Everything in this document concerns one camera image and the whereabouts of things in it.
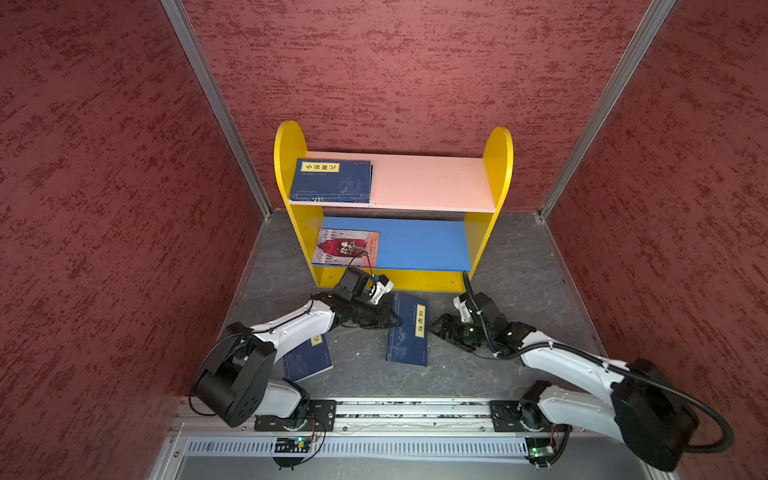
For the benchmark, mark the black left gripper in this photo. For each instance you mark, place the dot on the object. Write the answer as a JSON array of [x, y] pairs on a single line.
[[383, 309]]

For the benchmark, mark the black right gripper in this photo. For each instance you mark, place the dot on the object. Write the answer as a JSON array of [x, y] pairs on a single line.
[[446, 320]]

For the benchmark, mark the blue book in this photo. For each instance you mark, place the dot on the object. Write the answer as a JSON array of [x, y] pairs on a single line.
[[407, 343], [332, 181], [310, 358]]

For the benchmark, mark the red Hamlet picture book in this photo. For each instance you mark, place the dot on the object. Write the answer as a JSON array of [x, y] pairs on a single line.
[[339, 247]]

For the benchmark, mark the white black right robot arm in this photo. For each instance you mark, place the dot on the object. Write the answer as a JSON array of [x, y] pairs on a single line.
[[624, 401]]

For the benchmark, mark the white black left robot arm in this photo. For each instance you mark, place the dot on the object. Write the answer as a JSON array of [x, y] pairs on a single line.
[[235, 378]]

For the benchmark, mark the yellow pink blue bookshelf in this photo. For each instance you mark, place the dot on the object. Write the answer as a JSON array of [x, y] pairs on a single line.
[[434, 215]]

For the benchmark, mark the right controller circuit board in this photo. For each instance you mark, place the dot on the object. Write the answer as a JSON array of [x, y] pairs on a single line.
[[539, 449]]

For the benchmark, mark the controller circuit board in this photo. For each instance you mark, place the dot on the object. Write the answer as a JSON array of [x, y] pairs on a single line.
[[293, 446], [539, 449]]

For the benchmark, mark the left controller circuit board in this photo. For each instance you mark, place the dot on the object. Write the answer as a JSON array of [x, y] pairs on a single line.
[[293, 446]]

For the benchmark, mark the left aluminium corner profile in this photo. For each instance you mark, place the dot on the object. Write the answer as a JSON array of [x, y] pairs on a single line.
[[184, 31]]

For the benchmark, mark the aluminium corner profile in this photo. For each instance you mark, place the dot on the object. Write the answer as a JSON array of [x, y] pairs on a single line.
[[648, 28], [184, 31]]

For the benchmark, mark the right aluminium corner profile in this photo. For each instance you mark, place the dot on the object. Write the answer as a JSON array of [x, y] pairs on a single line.
[[648, 28]]

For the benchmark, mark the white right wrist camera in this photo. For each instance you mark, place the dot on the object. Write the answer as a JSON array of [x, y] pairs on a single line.
[[460, 303]]

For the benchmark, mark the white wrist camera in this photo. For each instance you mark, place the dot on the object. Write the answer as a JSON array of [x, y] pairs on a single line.
[[381, 286], [460, 303]]

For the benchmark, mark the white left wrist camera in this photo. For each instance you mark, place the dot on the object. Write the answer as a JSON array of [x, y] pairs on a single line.
[[381, 286]]

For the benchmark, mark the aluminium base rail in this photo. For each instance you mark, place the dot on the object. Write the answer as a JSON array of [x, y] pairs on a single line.
[[358, 416]]

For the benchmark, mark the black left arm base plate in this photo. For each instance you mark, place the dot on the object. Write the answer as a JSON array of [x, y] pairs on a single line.
[[321, 415]]

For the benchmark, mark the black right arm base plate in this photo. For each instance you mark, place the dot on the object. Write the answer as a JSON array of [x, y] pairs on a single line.
[[521, 418]]

